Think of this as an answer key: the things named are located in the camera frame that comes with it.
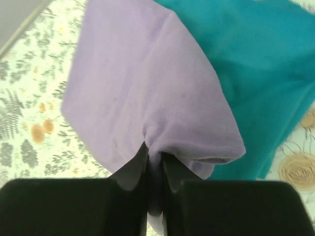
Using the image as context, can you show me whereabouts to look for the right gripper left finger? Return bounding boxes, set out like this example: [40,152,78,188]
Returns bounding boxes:
[0,145,148,236]

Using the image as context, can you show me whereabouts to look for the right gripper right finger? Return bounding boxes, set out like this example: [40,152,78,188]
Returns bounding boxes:
[162,153,308,236]

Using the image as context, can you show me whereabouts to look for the purple t shirt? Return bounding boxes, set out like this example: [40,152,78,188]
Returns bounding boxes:
[61,0,247,236]

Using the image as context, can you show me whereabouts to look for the floral tablecloth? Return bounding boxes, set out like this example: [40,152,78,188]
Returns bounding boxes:
[0,0,315,236]

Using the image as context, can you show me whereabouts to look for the folded teal t shirt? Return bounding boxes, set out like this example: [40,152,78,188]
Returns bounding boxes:
[160,0,315,180]

